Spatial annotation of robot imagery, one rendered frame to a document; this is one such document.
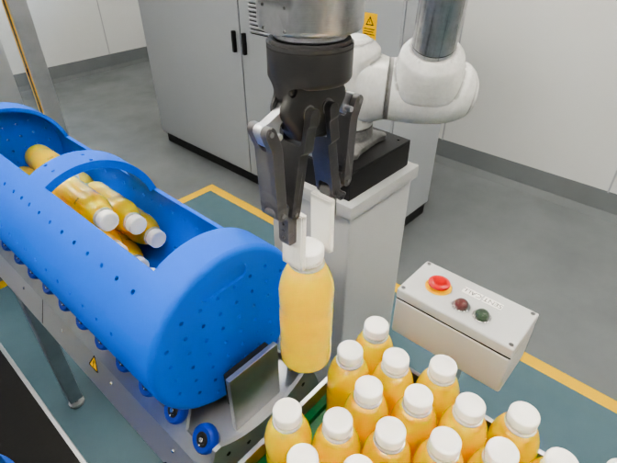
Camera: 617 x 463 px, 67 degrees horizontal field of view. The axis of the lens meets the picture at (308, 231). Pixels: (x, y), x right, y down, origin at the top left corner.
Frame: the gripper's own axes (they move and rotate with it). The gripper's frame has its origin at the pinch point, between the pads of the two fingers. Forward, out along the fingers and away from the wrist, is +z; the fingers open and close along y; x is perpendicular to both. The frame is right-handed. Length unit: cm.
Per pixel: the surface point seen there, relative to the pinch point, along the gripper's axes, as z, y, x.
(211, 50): 45, -150, -226
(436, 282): 22.0, -27.3, 3.6
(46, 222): 15, 13, -48
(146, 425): 47, 15, -25
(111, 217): 19, 2, -49
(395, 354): 25.4, -12.6, 6.1
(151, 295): 13.6, 11.1, -18.3
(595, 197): 120, -281, -15
